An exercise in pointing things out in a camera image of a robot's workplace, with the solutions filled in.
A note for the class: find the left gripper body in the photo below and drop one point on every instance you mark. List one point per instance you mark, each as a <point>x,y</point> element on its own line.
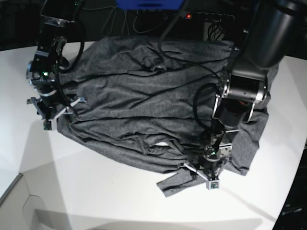
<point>209,170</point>

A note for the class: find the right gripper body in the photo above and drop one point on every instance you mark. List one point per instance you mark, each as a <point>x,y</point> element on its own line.
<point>50,114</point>

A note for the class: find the grey t-shirt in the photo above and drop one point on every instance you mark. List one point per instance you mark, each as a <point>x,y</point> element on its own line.
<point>138,103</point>

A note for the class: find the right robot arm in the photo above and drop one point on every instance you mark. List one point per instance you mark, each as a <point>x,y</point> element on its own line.
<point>44,70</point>

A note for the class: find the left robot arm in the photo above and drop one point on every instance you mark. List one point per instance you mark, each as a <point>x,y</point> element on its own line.
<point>244,84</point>

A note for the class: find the black power strip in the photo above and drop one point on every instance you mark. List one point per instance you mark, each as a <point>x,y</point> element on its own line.
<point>207,16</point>

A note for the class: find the blue box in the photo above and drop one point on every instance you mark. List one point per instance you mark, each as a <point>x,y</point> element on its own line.
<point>149,4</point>

